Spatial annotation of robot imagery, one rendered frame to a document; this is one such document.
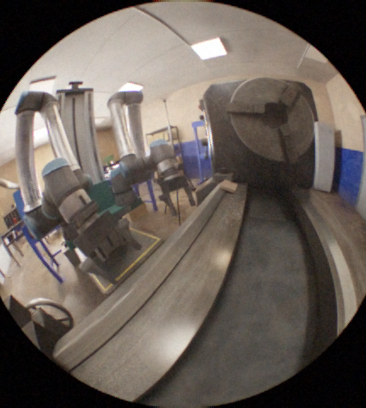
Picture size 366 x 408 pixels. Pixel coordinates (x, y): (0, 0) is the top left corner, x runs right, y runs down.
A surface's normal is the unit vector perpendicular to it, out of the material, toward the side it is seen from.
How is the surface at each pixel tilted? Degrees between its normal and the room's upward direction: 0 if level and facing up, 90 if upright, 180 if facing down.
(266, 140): 90
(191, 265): 0
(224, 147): 90
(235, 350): 1
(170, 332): 0
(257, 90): 90
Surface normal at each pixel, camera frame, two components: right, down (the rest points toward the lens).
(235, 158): -0.50, 0.42
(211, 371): 0.03, -0.94
